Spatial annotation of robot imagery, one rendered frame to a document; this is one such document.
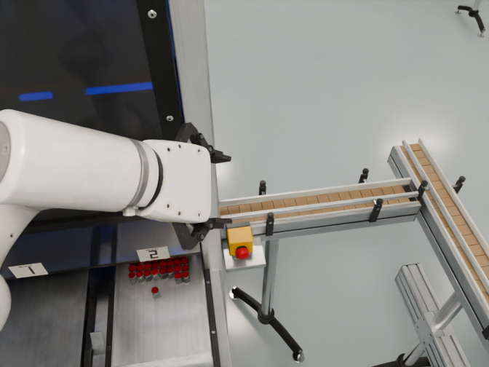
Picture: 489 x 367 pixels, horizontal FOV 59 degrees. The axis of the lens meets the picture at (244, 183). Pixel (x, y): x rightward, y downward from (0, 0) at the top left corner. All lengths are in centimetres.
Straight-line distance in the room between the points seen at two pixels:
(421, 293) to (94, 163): 155
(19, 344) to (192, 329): 48
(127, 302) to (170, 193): 87
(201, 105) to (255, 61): 294
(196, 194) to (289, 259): 191
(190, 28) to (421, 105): 293
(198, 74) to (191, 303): 73
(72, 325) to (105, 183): 97
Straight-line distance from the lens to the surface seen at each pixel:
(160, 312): 132
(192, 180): 54
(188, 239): 56
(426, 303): 182
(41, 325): 141
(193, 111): 88
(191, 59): 81
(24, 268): 133
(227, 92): 345
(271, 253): 162
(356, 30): 435
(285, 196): 144
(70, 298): 142
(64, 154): 41
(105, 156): 44
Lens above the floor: 207
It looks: 49 degrees down
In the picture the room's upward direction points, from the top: straight up
